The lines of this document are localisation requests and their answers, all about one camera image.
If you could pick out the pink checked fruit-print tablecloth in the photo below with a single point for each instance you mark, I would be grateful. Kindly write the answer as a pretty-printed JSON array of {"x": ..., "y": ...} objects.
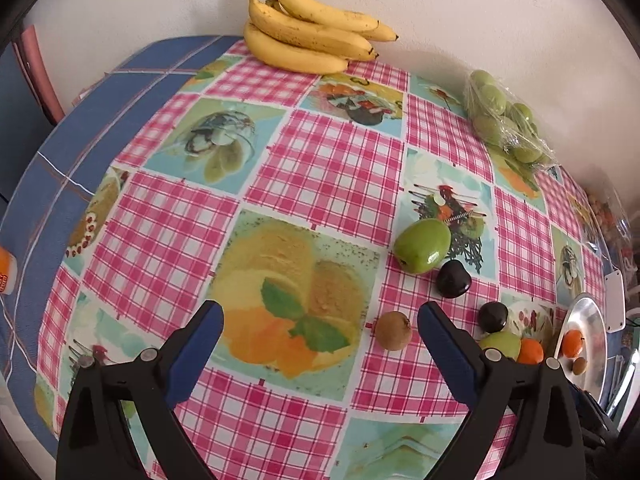
[{"x": 325, "y": 160}]

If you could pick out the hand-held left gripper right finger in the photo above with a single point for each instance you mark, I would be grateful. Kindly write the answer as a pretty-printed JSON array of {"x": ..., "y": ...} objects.
[{"x": 445, "y": 355}]

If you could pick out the yellow banana bunch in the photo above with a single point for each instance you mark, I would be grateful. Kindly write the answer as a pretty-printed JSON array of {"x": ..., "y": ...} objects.
[{"x": 300, "y": 35}]

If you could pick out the white power adapter box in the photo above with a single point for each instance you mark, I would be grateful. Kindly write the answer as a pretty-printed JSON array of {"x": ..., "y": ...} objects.
[{"x": 615, "y": 300}]

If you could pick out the blue checked tablecloth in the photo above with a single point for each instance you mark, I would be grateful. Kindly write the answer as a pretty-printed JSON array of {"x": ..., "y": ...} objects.
[{"x": 75, "y": 135}]

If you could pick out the dark red cherry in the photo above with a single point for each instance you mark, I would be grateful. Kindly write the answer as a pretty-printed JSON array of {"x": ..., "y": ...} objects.
[
  {"x": 492, "y": 317},
  {"x": 453, "y": 281}
]

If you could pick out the bag of green fruits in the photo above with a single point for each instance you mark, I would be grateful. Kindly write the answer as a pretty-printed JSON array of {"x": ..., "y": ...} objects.
[{"x": 547, "y": 152}]

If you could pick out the group of round green jujubes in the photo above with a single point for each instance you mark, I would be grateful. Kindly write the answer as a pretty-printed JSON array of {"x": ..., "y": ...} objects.
[{"x": 492, "y": 100}]

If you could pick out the oval green jujube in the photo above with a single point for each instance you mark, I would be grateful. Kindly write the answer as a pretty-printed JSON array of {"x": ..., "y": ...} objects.
[
  {"x": 417, "y": 247},
  {"x": 500, "y": 345}
]

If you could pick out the brown longan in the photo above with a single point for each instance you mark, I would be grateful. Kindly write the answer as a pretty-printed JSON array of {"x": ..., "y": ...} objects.
[
  {"x": 580, "y": 365},
  {"x": 393, "y": 331}
]

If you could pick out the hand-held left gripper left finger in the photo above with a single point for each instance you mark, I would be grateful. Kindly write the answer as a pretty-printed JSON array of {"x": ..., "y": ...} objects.
[{"x": 200, "y": 355}]

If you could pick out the orange mandarin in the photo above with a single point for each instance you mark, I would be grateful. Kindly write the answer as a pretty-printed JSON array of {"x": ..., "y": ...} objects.
[
  {"x": 531, "y": 352},
  {"x": 573, "y": 343}
]

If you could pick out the round metal plate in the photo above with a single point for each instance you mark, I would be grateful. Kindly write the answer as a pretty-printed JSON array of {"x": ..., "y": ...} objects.
[{"x": 592, "y": 320}]

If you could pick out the pile of small brown longans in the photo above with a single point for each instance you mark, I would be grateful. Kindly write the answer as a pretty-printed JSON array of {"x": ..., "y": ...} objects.
[{"x": 602, "y": 212}]

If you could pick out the orange and white bottle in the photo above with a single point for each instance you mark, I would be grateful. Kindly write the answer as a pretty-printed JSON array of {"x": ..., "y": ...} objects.
[{"x": 6, "y": 272}]

